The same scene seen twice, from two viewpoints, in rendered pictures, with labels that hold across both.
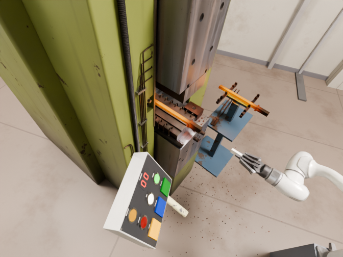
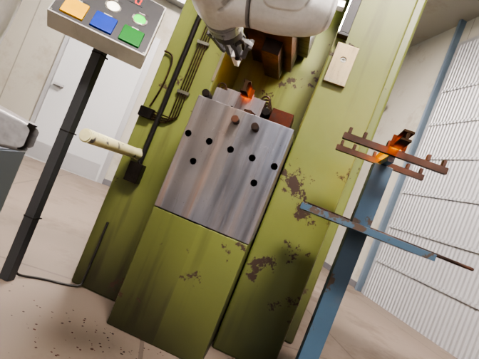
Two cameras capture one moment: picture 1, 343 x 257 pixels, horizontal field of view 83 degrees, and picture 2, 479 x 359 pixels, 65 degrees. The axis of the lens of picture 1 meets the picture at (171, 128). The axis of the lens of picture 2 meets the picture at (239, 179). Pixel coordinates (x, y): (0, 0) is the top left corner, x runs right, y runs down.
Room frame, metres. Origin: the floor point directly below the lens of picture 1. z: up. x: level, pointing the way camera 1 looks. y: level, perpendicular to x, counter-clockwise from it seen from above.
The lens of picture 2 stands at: (0.31, -1.45, 0.64)
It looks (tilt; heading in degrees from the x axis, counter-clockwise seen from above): 1 degrees up; 65
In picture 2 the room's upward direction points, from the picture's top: 22 degrees clockwise
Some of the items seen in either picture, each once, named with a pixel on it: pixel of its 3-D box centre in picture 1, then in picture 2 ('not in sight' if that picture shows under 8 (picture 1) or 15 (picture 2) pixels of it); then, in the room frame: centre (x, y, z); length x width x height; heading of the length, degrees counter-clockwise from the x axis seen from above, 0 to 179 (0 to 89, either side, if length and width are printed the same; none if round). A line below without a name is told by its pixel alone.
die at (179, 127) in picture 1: (162, 113); (244, 113); (0.92, 0.08, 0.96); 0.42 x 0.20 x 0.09; 58
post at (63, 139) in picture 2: not in sight; (60, 146); (0.29, 0.13, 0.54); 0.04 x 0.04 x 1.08; 58
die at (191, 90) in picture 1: (164, 70); (274, 38); (0.92, 0.08, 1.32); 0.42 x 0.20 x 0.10; 58
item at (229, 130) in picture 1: (228, 119); (358, 228); (1.21, -0.51, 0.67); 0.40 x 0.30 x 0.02; 145
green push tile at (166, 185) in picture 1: (165, 187); (131, 36); (0.37, 0.00, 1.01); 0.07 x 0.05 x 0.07; 173
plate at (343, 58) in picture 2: not in sight; (341, 65); (1.14, -0.16, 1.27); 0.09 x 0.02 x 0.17; 148
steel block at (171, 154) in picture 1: (164, 130); (233, 174); (0.97, 0.06, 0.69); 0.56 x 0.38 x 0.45; 58
